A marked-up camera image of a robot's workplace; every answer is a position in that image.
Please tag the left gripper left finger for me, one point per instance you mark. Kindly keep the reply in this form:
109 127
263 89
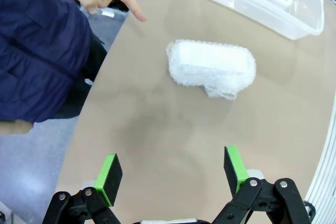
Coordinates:
110 176

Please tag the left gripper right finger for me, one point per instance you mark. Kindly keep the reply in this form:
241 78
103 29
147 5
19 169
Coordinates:
236 171

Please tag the fully bubble-wrapped clock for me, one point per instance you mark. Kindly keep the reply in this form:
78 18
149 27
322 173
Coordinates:
210 64

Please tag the person's right forearm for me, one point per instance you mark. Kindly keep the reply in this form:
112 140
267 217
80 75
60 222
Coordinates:
13 127

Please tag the person in navy jacket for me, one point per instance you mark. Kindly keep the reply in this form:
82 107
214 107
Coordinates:
39 51

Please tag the clear plastic container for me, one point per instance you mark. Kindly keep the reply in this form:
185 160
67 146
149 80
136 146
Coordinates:
262 16

